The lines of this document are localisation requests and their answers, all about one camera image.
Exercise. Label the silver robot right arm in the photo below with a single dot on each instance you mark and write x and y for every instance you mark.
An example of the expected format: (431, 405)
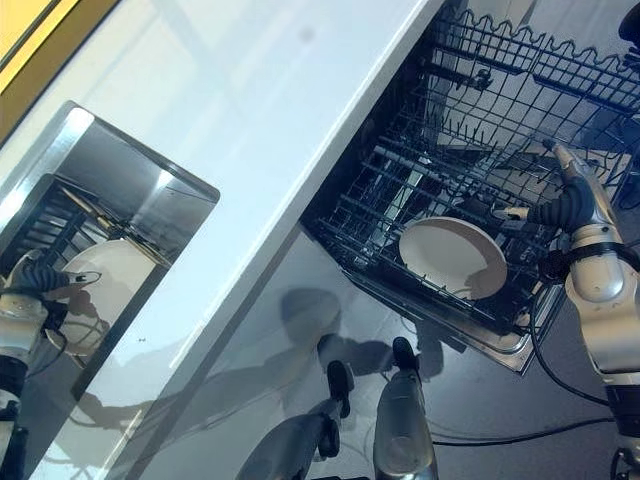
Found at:
(602, 320)

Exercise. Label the silver robot left leg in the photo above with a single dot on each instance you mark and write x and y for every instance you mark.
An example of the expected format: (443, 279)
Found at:
(295, 442)

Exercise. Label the stainless dishwasher door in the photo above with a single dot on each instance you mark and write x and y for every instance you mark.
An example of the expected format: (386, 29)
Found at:
(505, 345)

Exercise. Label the silver robot right leg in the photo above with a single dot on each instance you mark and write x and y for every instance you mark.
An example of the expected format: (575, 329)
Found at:
(400, 425)

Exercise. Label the stainless steel sink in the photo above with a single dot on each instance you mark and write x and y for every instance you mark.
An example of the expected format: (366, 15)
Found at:
(150, 200)

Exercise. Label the silver robot leg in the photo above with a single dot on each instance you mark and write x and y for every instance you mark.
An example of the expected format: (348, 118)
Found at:
(400, 425)
(295, 442)

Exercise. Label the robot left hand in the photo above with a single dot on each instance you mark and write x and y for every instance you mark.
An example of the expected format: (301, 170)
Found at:
(31, 280)

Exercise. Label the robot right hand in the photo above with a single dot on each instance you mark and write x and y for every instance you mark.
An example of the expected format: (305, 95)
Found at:
(590, 210)

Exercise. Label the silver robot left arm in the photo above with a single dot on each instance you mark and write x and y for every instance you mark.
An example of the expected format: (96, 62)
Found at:
(12, 365)

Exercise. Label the large cream plate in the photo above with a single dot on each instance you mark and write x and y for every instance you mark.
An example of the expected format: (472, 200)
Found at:
(112, 285)

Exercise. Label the black sink drying rack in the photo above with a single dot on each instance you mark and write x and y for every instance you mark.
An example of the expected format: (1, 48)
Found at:
(47, 220)

